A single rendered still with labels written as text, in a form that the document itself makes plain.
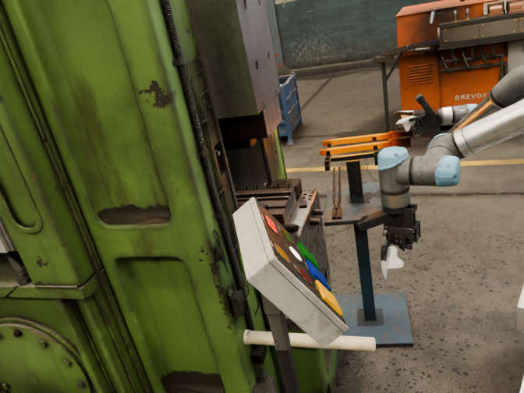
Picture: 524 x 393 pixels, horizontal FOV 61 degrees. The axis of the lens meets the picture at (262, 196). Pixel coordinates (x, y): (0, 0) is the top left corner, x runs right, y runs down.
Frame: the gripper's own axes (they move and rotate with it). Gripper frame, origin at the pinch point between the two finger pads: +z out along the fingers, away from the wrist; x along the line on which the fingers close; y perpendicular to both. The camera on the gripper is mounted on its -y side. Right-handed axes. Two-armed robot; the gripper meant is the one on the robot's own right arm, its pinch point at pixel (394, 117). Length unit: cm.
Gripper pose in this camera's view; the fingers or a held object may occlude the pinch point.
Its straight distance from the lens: 216.8
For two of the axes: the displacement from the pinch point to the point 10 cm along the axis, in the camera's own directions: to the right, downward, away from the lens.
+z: -9.6, 0.8, 2.6
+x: 2.0, -4.4, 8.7
